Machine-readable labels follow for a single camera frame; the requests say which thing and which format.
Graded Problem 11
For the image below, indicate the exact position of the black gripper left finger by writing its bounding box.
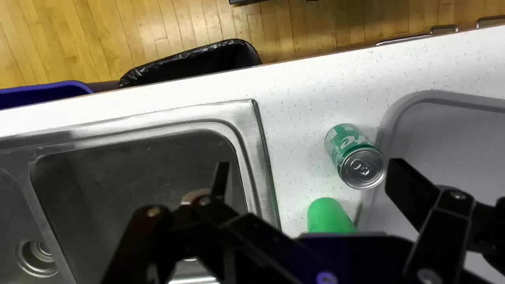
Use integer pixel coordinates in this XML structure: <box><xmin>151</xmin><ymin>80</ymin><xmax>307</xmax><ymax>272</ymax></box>
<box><xmin>99</xmin><ymin>159</ymin><xmax>337</xmax><ymax>284</ymax></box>

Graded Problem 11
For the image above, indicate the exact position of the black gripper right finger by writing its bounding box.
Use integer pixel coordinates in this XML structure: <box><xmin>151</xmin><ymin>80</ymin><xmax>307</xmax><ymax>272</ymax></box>
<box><xmin>383</xmin><ymin>155</ymin><xmax>505</xmax><ymax>284</ymax></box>

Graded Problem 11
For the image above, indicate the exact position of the green soda can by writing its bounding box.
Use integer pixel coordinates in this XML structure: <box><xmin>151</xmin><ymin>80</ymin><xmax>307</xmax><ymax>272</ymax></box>
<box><xmin>323</xmin><ymin>121</ymin><xmax>386</xmax><ymax>190</ymax></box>

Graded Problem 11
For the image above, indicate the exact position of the green plastic cup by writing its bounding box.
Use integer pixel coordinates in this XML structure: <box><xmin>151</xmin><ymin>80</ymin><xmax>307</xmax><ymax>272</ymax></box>
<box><xmin>306</xmin><ymin>195</ymin><xmax>359</xmax><ymax>234</ymax></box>

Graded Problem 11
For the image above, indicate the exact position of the stainless steel double sink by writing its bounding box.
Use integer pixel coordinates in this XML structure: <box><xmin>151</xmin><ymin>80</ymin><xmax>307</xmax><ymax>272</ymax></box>
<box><xmin>0</xmin><ymin>97</ymin><xmax>280</xmax><ymax>284</ymax></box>

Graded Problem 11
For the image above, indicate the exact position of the black bag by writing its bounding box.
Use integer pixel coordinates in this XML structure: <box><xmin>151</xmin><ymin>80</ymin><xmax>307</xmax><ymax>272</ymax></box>
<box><xmin>116</xmin><ymin>37</ymin><xmax>263</xmax><ymax>89</ymax></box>

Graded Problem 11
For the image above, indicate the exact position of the blue plastic bin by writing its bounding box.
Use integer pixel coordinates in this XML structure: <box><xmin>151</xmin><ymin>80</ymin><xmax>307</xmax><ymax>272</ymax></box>
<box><xmin>0</xmin><ymin>78</ymin><xmax>94</xmax><ymax>110</ymax></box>

